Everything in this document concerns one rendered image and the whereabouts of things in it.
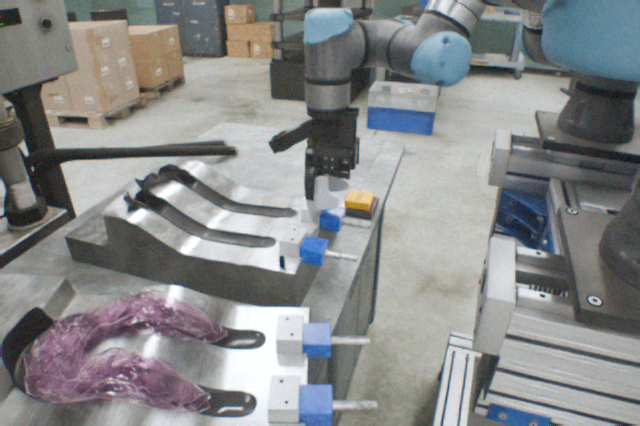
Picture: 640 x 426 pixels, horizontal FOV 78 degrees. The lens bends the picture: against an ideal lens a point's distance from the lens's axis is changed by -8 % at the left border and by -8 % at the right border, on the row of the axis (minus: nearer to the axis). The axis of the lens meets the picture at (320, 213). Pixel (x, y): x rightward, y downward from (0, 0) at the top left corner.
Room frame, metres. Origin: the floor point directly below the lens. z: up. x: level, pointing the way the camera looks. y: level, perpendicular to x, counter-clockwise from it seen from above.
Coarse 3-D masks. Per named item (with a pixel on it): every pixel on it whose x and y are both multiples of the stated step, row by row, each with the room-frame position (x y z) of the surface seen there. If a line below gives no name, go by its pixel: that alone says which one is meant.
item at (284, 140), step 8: (312, 120) 0.70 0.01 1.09; (296, 128) 0.71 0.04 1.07; (304, 128) 0.70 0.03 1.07; (312, 128) 0.70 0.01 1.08; (280, 136) 0.72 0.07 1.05; (288, 136) 0.71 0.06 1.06; (296, 136) 0.71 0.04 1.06; (304, 136) 0.70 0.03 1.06; (272, 144) 0.72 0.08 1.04; (280, 144) 0.72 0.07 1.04; (288, 144) 0.71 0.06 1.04; (272, 152) 0.73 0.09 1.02
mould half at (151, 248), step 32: (160, 192) 0.74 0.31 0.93; (192, 192) 0.77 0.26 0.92; (224, 192) 0.81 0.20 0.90; (256, 192) 0.83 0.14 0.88; (96, 224) 0.74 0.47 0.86; (128, 224) 0.64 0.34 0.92; (160, 224) 0.65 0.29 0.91; (224, 224) 0.70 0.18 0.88; (256, 224) 0.70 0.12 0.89; (288, 224) 0.69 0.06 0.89; (96, 256) 0.67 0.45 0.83; (128, 256) 0.64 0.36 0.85; (160, 256) 0.62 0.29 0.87; (192, 256) 0.60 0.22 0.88; (224, 256) 0.59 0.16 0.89; (256, 256) 0.59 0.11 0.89; (288, 256) 0.59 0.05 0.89; (192, 288) 0.60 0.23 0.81; (224, 288) 0.58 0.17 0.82; (256, 288) 0.56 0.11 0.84; (288, 288) 0.54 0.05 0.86
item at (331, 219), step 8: (304, 208) 0.70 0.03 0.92; (336, 208) 0.72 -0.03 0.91; (304, 216) 0.70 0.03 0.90; (320, 216) 0.69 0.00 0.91; (328, 216) 0.69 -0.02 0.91; (336, 216) 0.69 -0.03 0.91; (344, 216) 0.71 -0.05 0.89; (312, 224) 0.69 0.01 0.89; (320, 224) 0.69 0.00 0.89; (328, 224) 0.69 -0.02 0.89; (336, 224) 0.68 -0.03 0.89; (352, 224) 0.69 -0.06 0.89; (360, 224) 0.68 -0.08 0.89; (368, 224) 0.68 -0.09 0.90
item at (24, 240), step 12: (0, 204) 0.96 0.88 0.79; (0, 216) 0.90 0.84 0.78; (60, 216) 0.91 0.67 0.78; (0, 228) 0.84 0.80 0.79; (36, 228) 0.84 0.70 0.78; (48, 228) 0.86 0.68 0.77; (0, 240) 0.78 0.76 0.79; (12, 240) 0.78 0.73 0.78; (24, 240) 0.80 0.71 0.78; (36, 240) 0.82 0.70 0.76; (0, 252) 0.74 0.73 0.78; (12, 252) 0.76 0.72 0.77; (0, 264) 0.72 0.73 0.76
